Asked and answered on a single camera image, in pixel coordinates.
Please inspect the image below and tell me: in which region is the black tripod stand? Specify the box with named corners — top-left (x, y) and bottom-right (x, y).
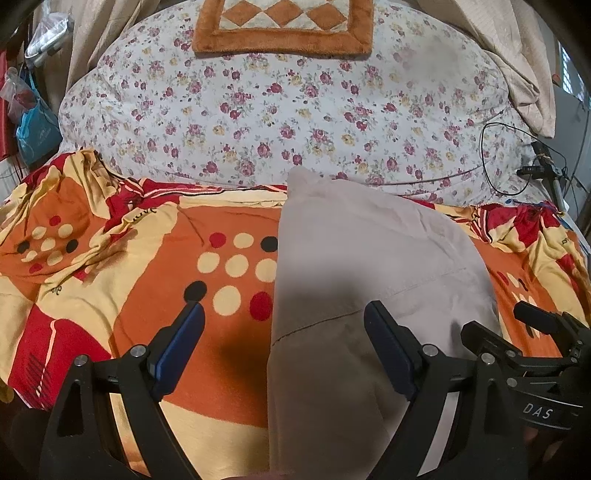
top-left (517, 141), bottom-right (578, 217)

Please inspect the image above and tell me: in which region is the floral print quilt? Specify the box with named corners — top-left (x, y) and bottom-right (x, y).
top-left (59, 0), bottom-right (555, 208)

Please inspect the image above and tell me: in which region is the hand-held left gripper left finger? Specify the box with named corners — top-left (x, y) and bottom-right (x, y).
top-left (39, 301), bottom-right (206, 480)

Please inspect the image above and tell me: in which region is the orange red patterned blanket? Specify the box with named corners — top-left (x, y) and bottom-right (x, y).
top-left (0, 148), bottom-right (591, 480)

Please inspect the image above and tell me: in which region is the beige curtain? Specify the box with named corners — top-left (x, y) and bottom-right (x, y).
top-left (32, 0), bottom-right (162, 139)

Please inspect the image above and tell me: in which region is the brown plush checkered mat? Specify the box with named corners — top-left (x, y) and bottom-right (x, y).
top-left (191, 0), bottom-right (374, 58)

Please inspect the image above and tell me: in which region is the black cable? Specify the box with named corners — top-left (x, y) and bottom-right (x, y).
top-left (480, 121), bottom-right (541, 197)

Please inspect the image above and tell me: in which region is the beige zip jacket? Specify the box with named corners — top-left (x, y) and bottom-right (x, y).
top-left (267, 166), bottom-right (504, 480)

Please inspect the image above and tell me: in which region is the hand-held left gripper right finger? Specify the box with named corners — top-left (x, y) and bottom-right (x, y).
top-left (364, 300), bottom-right (532, 480)

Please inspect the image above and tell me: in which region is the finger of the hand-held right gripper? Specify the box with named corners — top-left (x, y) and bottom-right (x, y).
top-left (461, 320), bottom-right (525, 370)
top-left (513, 301), bottom-right (591, 352)

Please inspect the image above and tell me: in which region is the blue plastic bag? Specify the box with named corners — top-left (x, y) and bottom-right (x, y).
top-left (16, 69), bottom-right (63, 164)

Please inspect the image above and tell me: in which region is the silver plastic bag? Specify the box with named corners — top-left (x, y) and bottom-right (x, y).
top-left (25, 11), bottom-right (75, 70)

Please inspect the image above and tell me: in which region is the clear plastic bag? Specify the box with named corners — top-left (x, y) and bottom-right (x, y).
top-left (0, 67), bottom-right (38, 121)

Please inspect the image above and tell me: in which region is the beige waffle cloth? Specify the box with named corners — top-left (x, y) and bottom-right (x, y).
top-left (450, 0), bottom-right (561, 139)

